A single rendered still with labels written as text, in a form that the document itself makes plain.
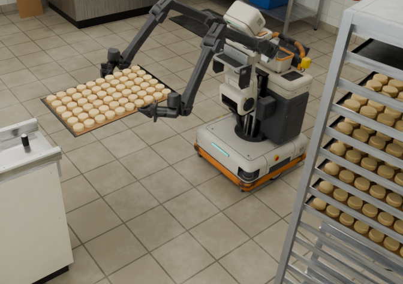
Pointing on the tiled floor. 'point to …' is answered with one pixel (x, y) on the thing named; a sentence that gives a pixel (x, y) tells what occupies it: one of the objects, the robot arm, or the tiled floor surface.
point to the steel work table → (287, 16)
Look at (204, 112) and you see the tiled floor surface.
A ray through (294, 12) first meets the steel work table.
